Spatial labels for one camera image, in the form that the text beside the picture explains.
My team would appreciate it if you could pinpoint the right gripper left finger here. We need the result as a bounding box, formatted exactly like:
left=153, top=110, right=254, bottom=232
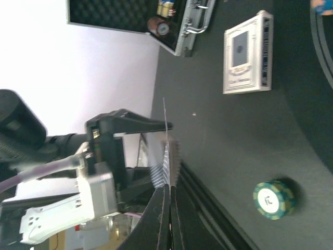
left=118, top=186, right=170, bottom=250

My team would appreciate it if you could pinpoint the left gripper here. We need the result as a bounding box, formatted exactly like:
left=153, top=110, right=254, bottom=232
left=86, top=109, right=173, bottom=203

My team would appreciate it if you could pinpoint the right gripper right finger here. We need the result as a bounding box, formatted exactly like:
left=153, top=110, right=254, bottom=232
left=170, top=186, right=224, bottom=250

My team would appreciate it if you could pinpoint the blue playing card deck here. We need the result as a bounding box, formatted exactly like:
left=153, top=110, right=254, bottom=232
left=148, top=140, right=181, bottom=189

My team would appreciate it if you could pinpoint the green poker chip stack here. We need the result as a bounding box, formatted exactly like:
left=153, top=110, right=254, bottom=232
left=253, top=180, right=296, bottom=220

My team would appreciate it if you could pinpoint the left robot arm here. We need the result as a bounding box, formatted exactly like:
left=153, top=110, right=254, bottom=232
left=1, top=89, right=173, bottom=191

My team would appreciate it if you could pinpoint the aluminium poker chip case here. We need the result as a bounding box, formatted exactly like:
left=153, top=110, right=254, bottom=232
left=67, top=0, right=215, bottom=57

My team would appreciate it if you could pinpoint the round black poker mat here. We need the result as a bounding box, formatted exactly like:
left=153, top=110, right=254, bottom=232
left=310, top=1, right=332, bottom=172

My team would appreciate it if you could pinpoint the black aluminium rail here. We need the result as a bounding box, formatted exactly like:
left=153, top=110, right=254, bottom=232
left=178, top=161, right=258, bottom=249

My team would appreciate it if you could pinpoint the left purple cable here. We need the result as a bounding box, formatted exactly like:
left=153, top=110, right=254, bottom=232
left=0, top=156, right=86, bottom=192

